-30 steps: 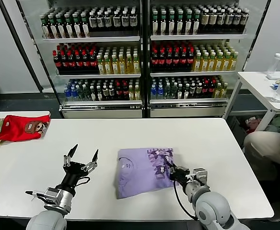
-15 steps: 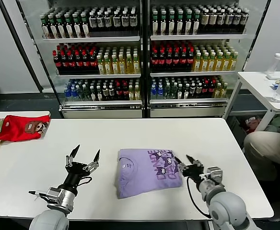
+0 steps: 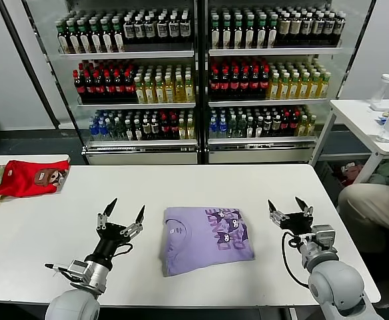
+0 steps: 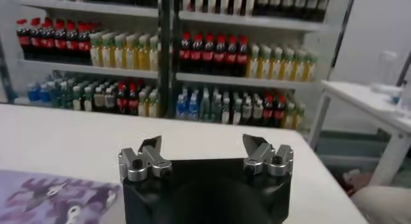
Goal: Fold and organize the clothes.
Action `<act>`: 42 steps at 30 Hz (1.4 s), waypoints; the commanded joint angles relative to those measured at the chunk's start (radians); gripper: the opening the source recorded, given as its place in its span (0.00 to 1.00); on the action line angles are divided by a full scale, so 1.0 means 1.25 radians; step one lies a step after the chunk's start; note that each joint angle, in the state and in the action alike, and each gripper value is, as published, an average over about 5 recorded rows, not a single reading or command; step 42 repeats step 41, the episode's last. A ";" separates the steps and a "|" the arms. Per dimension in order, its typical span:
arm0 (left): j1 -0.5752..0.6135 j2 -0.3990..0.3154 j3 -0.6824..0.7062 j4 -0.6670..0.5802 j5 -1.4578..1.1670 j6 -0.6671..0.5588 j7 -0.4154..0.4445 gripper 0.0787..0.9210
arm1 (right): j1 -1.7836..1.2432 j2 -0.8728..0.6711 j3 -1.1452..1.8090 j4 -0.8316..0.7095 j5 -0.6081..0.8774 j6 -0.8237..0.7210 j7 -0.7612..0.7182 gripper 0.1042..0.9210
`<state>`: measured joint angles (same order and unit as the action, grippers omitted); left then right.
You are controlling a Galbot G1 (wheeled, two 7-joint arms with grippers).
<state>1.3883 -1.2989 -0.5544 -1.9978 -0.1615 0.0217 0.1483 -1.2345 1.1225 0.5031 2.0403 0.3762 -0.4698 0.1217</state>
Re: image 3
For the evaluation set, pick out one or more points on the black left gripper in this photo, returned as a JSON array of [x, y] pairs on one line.
[[109, 240]]

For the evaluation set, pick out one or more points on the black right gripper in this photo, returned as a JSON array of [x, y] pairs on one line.
[[297, 223]]

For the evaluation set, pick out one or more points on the purple t-shirt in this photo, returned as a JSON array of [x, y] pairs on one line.
[[188, 253]]

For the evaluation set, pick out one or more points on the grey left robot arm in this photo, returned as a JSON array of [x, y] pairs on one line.
[[71, 305]]

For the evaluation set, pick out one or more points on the dark storage crate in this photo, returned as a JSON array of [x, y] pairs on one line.
[[329, 178]]

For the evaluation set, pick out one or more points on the red cloth bundle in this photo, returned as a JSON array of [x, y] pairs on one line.
[[349, 175]]

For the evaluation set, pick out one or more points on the person in beige trousers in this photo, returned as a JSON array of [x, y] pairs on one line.
[[367, 210]]

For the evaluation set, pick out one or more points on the small yellow tea bottle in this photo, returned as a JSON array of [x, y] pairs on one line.
[[180, 130], [311, 126], [302, 126], [189, 130]]

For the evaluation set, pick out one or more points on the small red cap cola bottle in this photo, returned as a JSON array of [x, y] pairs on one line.
[[163, 128], [293, 124], [172, 128], [284, 124]]

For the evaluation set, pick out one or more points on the small dark bottle beige label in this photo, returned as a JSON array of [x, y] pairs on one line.
[[145, 129], [154, 129], [267, 126], [275, 125]]

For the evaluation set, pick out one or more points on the small dark bottle white label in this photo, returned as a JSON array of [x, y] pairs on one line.
[[136, 130], [128, 130], [258, 127], [249, 127]]

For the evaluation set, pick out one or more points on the small green tinted water bottle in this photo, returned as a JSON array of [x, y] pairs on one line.
[[241, 127], [232, 127], [119, 130]]

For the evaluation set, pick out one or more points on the small blue water bottle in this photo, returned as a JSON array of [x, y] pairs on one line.
[[93, 130], [102, 130], [222, 128], [212, 128]]

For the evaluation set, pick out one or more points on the pale green cloth pile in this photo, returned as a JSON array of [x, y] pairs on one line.
[[386, 171]]

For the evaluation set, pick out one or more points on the red t-shirt bear print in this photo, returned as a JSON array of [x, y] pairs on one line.
[[20, 180]]

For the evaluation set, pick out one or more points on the white side table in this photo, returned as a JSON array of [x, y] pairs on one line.
[[354, 113]]

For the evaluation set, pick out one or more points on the yellow tea bottle green cap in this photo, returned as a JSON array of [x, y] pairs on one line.
[[304, 87], [294, 87], [314, 87], [178, 90], [188, 90], [284, 87], [324, 86], [168, 91], [138, 91], [149, 91], [274, 87], [158, 91]]

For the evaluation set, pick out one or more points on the small blue packet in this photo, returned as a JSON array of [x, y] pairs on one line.
[[380, 119]]

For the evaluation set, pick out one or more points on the clear carafe white cap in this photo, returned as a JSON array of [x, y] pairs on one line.
[[382, 96]]

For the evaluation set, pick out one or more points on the open beverage display cooler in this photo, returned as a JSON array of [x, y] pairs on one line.
[[273, 51], [126, 55]]

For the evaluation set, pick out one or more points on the dark drink bottle green cap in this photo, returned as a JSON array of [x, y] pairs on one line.
[[238, 36], [272, 36], [107, 38], [95, 39], [249, 36], [261, 36], [226, 36], [84, 40], [73, 40], [118, 38], [62, 41], [215, 36]]

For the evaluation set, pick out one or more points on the dark tea bottle beige label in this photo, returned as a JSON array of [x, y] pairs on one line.
[[283, 28], [295, 28], [306, 28], [318, 28], [339, 28], [329, 28]]

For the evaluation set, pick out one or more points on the dark tea bottle black label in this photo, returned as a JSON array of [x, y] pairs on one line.
[[150, 31], [128, 31], [139, 31], [184, 30], [162, 30], [173, 30]]

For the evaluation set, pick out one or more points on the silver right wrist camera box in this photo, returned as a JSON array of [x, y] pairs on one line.
[[323, 235]]

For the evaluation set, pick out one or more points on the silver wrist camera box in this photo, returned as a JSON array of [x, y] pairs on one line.
[[323, 235], [78, 268]]

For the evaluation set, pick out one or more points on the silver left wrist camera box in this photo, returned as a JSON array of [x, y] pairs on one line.
[[78, 268]]

